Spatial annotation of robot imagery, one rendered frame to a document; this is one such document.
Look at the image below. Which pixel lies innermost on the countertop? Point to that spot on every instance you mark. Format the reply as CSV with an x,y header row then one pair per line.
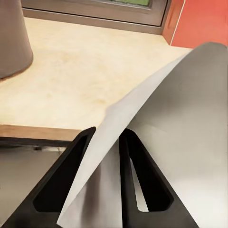
x,y
77,71

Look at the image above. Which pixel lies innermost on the cabinet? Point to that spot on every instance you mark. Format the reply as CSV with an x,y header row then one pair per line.
x,y
23,162

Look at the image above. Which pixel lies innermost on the fixed window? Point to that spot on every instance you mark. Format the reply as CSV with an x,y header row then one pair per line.
x,y
143,16

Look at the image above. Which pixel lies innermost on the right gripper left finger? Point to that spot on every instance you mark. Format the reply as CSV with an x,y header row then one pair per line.
x,y
43,205

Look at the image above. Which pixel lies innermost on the paper coffee filter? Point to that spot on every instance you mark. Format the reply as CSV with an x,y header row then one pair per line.
x,y
180,114

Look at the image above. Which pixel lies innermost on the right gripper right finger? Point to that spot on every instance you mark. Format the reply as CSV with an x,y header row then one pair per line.
x,y
166,209

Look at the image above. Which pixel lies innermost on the coffee maker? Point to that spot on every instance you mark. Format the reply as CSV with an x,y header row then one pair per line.
x,y
15,49

